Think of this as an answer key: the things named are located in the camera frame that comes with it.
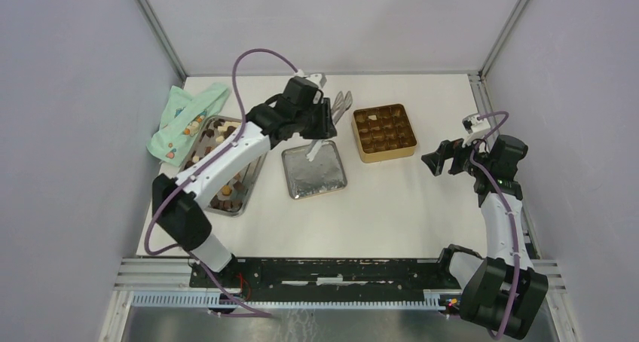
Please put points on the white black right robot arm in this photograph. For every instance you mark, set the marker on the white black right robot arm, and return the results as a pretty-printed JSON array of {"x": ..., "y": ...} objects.
[{"x": 501, "y": 291}]

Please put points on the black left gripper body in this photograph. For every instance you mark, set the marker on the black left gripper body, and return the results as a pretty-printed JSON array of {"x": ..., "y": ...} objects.
[{"x": 314, "y": 123}]

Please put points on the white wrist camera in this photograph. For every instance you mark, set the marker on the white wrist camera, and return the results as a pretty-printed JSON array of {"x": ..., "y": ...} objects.
[
  {"x": 476, "y": 128},
  {"x": 317, "y": 79}
]

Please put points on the metal chocolate tray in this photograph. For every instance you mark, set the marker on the metal chocolate tray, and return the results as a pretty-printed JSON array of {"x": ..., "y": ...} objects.
[{"x": 234, "y": 180}]

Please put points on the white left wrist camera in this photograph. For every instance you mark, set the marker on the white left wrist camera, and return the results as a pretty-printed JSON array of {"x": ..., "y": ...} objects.
[{"x": 317, "y": 79}]

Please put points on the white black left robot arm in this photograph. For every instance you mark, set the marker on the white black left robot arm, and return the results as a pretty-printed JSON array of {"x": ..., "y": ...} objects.
[{"x": 178, "y": 203}]

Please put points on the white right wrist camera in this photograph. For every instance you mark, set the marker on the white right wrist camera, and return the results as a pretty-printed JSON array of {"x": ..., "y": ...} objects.
[{"x": 476, "y": 128}]

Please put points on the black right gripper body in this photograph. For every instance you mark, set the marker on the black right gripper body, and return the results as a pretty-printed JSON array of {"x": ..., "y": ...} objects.
[{"x": 462, "y": 160}]

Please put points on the metal serving tongs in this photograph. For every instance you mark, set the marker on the metal serving tongs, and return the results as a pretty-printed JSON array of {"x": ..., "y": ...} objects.
[{"x": 340, "y": 105}]

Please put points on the gold chocolate box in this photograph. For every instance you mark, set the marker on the gold chocolate box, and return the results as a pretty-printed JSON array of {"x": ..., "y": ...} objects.
[{"x": 389, "y": 137}]

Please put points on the silver box lid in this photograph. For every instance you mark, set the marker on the silver box lid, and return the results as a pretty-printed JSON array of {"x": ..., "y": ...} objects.
[{"x": 324, "y": 174}]

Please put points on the green patterned cloth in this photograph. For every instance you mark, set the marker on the green patterned cloth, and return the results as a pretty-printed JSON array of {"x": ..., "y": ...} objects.
[{"x": 182, "y": 119}]

